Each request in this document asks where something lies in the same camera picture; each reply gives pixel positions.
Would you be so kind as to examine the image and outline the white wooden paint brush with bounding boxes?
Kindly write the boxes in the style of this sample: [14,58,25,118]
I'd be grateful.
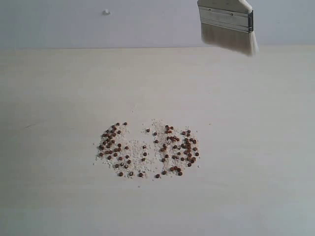
[197,0,258,56]

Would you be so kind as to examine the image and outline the red beans and crumbs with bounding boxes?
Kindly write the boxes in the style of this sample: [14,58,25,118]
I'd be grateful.
[91,118,202,181]

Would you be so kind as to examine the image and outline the white lump on wall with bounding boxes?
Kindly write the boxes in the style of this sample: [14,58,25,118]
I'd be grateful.
[102,9,111,16]

